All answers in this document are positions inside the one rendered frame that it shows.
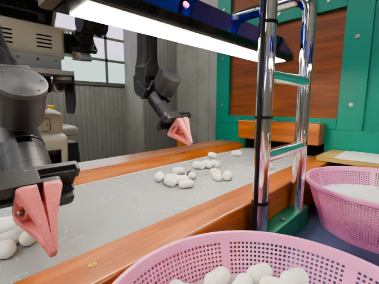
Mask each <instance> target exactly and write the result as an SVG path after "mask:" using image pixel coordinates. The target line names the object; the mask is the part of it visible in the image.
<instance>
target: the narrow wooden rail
mask: <svg viewBox="0 0 379 284"><path fill-rule="evenodd" d="M323 153H324V152H323ZM323 153H320V154H323ZM320 154H318V155H320ZM318 155H316V156H318ZM316 156H313V157H311V158H309V159H307V160H306V172H307V171H309V170H311V169H313V168H318V167H327V166H341V164H340V163H332V162H325V161H317V160H316ZM292 166H293V165H292ZM292 166H289V167H287V168H285V169H283V170H280V171H278V172H275V173H273V174H271V175H270V179H269V191H268V201H269V205H268V213H267V220H269V219H270V218H272V217H273V216H275V215H276V214H278V213H279V212H280V211H282V210H283V209H285V208H286V207H288V206H289V205H290V193H291V183H292ZM306 172H305V177H306ZM252 190H253V182H252V183H249V184H247V185H245V186H243V187H240V188H237V189H235V190H233V191H230V192H228V193H226V194H223V195H221V196H219V197H216V198H213V199H211V200H209V201H207V202H204V203H202V204H200V205H197V206H195V207H193V208H190V209H188V210H185V211H183V212H180V213H178V214H176V215H173V216H171V217H169V218H167V219H164V220H161V221H159V222H157V223H154V224H152V225H150V226H147V227H145V228H143V229H140V230H137V231H136V232H133V233H131V234H128V235H126V236H124V237H121V238H119V239H117V240H114V241H112V242H110V243H107V244H105V245H102V246H100V247H97V248H95V249H93V250H91V251H88V252H86V253H84V254H81V255H78V256H76V257H74V258H71V259H69V260H67V261H64V262H62V263H60V264H57V265H55V266H53V267H51V268H48V269H45V270H43V271H41V272H38V273H36V274H34V275H31V276H29V277H27V278H24V279H21V280H19V281H17V282H15V283H12V284H112V283H113V282H114V281H115V280H116V279H117V278H118V277H119V276H120V275H121V274H122V273H123V272H124V271H125V270H127V269H128V268H129V267H131V266H132V265H133V264H134V263H136V262H137V261H138V260H140V259H141V258H143V257H145V256H146V255H148V254H150V253H151V252H153V251H155V250H157V249H159V248H160V247H163V246H165V245H168V244H170V243H172V242H175V241H178V240H180V239H184V238H187V237H191V236H195V235H199V234H204V233H211V232H220V231H228V230H251V218H252V203H251V200H252ZM313 203H314V199H313V196H312V192H311V188H310V185H309V183H308V182H307V181H306V179H305V187H304V196H303V204H305V205H306V206H308V207H309V206H310V205H311V204H313Z"/></svg>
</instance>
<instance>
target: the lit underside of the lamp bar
mask: <svg viewBox="0 0 379 284"><path fill-rule="evenodd" d="M70 15H71V16H75V17H80V18H83V19H87V20H91V21H96V22H99V23H103V24H107V25H111V26H116V27H119V28H123V29H127V30H132V31H135V32H139V33H144V34H148V35H151V36H155V37H160V38H164V39H168V40H171V41H176V42H180V43H184V44H187V45H191V46H196V47H200V48H205V49H208V50H212V51H216V52H221V53H224V54H228V55H232V56H237V57H241V58H244V59H248V60H253V61H257V62H258V53H257V52H254V51H251V50H247V49H245V48H241V47H237V46H234V45H231V44H228V43H224V42H221V41H218V40H214V39H211V38H208V37H204V36H201V35H198V34H195V33H191V32H188V31H185V30H181V29H178V28H174V27H172V26H168V25H165V24H161V23H157V22H155V21H151V20H148V19H144V18H142V17H138V16H134V15H131V14H127V13H125V12H121V11H117V10H114V9H111V8H108V7H104V6H101V5H97V4H94V3H91V2H86V3H84V4H83V5H82V6H80V7H79V8H78V9H76V10H75V11H73V12H72V13H71V14H70ZM283 61H285V60H281V59H277V58H275V62H276V63H278V62H283Z"/></svg>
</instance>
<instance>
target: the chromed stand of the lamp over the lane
mask: <svg viewBox="0 0 379 284"><path fill-rule="evenodd" d="M294 7H299V8H300V9H301V10H302V26H301V43H300V53H299V70H298V75H297V74H292V73H287V72H282V71H279V70H275V56H276V33H277V25H278V19H277V12H280V11H284V10H287V9H290V8H294ZM232 15H233V16H234V18H235V19H236V20H238V21H239V22H242V23H244V22H245V21H247V20H251V19H255V18H258V17H259V22H258V26H259V36H258V63H257V91H256V106H255V116H254V119H255V134H254V162H253V190H252V200H251V203H252V218H251V230H252V231H260V232H271V233H278V234H284V235H288V236H294V235H295V234H296V233H298V232H299V231H300V230H301V229H302V228H303V227H304V226H305V225H306V224H307V214H308V206H306V205H305V204H303V196H304V187H305V172H306V157H307V142H308V133H309V118H310V103H311V88H312V72H313V64H314V48H315V33H316V18H317V6H316V2H315V0H260V4H258V5H255V6H252V7H248V8H245V9H242V10H239V11H236V12H233V13H232ZM274 84H279V85H287V86H295V87H297V105H296V122H295V132H294V142H293V143H289V144H285V145H281V146H278V147H274V148H271V134H272V119H273V116H272V112H273V100H274ZM291 154H293V166H292V183H291V193H290V205H289V206H288V207H286V208H285V209H283V210H282V211H280V212H279V213H278V214H276V215H275V216H273V217H272V218H270V219H269V220H267V213H268V205H269V201H268V191H269V179H270V162H271V161H274V160H277V159H280V158H283V157H286V156H289V155H291Z"/></svg>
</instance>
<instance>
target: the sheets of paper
mask: <svg viewBox="0 0 379 284"><path fill-rule="evenodd" d="M334 158H338V159H345V160H351V161H359V162H368V163H377V164H379V154H373V153H363V152H354V151H352V152H351V151H345V152H343V153H341V154H339V155H337V156H336V157H334Z"/></svg>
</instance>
